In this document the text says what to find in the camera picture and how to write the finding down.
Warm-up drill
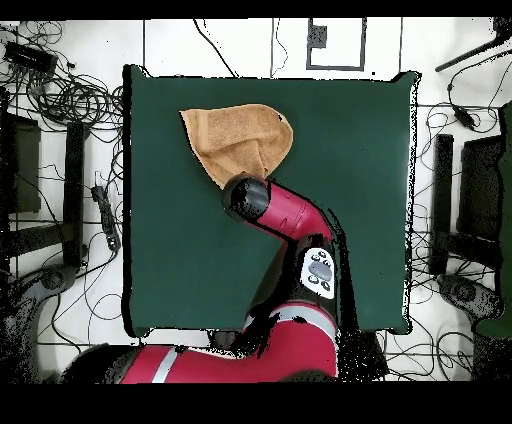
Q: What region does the orange terry towel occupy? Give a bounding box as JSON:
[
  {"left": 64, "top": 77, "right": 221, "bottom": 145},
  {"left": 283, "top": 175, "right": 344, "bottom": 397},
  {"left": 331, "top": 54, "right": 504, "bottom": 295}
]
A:
[{"left": 178, "top": 102, "right": 295, "bottom": 191}]

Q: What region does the dark flat panel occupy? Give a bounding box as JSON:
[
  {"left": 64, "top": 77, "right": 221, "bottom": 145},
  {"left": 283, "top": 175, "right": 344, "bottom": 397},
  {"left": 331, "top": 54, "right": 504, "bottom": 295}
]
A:
[
  {"left": 457, "top": 134, "right": 506, "bottom": 241},
  {"left": 0, "top": 113, "right": 42, "bottom": 214}
]

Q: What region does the dark green table cloth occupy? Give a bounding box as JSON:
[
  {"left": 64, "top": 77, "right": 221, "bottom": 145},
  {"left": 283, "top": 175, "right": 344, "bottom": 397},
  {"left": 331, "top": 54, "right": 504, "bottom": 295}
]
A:
[{"left": 121, "top": 63, "right": 422, "bottom": 339}]

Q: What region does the black power strip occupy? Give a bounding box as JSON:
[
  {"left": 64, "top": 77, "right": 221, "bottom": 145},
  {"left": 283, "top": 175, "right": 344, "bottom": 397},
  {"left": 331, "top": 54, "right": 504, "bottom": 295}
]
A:
[{"left": 90, "top": 184, "right": 122, "bottom": 252}]

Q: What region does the small dark grey square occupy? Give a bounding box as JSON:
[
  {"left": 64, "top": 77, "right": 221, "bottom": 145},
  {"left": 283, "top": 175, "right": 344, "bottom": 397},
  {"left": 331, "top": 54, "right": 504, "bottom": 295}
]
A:
[{"left": 307, "top": 24, "right": 328, "bottom": 50}]

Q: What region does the grey chair base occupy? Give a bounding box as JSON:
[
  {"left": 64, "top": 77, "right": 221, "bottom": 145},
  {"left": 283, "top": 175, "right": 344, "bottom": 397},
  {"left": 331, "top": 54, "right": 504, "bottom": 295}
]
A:
[
  {"left": 0, "top": 263, "right": 78, "bottom": 383},
  {"left": 437, "top": 273, "right": 504, "bottom": 321}
]

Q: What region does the black power adapter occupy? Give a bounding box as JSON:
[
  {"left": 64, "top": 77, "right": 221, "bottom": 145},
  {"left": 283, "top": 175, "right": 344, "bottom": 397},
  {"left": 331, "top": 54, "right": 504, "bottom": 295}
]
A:
[{"left": 453, "top": 106, "right": 478, "bottom": 132}]

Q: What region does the black tripod rod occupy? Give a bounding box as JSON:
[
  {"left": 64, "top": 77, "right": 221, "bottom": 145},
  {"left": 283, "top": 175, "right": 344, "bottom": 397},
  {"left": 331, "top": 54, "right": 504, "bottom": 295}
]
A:
[{"left": 434, "top": 17, "right": 512, "bottom": 74}]

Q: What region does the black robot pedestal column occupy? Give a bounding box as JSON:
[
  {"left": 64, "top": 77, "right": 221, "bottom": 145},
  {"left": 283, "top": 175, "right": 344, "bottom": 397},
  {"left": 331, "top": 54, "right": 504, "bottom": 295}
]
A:
[{"left": 209, "top": 330, "right": 241, "bottom": 350}]

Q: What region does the long black cable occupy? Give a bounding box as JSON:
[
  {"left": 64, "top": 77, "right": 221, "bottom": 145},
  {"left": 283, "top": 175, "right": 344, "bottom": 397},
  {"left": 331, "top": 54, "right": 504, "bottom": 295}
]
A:
[{"left": 193, "top": 17, "right": 240, "bottom": 78}]

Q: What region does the black cable tangle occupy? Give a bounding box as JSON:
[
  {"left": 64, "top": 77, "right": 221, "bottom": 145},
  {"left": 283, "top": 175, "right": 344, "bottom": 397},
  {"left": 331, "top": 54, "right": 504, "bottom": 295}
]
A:
[{"left": 0, "top": 19, "right": 125, "bottom": 135}]

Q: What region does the black network switch box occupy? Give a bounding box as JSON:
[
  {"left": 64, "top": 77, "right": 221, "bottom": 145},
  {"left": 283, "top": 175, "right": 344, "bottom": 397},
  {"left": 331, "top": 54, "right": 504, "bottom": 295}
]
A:
[{"left": 3, "top": 40, "right": 60, "bottom": 76}]

